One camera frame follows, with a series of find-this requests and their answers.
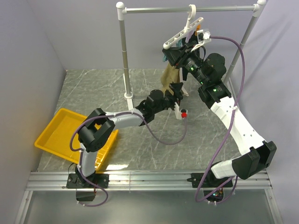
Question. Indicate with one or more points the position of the orange clothes clip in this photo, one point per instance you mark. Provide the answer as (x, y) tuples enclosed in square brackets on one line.
[(198, 28)]

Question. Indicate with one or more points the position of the white clip hanger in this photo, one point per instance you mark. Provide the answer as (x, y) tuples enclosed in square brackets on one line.
[(190, 26)]

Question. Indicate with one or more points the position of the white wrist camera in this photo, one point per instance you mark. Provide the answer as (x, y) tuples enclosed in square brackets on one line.
[(203, 37), (180, 113)]

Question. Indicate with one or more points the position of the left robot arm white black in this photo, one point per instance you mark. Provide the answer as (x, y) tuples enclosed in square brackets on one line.
[(96, 129)]

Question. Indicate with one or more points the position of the purple clothes clip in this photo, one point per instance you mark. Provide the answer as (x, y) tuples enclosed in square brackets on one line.
[(188, 37)]

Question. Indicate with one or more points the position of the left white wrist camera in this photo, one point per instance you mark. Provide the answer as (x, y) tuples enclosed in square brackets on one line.
[(180, 113)]

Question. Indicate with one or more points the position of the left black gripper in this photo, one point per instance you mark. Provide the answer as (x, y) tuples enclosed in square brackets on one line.
[(176, 88)]

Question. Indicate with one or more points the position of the khaki underwear white waistband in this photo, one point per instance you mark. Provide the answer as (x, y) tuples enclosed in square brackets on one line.
[(170, 75)]

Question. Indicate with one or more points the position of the aluminium mounting rail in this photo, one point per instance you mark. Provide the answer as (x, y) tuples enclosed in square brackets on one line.
[(142, 180)]

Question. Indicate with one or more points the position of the black hanging underwear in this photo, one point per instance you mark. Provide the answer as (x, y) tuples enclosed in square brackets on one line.
[(183, 74)]

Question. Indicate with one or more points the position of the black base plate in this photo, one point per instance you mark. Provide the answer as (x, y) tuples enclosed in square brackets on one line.
[(75, 181), (209, 182)]

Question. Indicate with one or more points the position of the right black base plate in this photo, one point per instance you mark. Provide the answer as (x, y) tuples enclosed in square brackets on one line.
[(209, 182)]

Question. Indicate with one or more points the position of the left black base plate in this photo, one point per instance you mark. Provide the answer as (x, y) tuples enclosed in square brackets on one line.
[(75, 181)]

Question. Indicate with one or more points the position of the silver white clothes rack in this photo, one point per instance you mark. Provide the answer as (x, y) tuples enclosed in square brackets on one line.
[(256, 8)]

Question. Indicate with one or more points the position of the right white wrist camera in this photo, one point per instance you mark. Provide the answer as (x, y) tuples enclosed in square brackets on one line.
[(203, 37)]

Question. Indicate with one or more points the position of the yellow plastic tray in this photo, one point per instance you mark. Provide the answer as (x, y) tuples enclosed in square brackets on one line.
[(56, 137)]

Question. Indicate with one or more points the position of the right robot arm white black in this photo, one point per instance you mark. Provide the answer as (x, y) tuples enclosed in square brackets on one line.
[(256, 153)]

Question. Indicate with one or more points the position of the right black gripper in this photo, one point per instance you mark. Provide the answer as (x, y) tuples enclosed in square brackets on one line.
[(177, 56)]

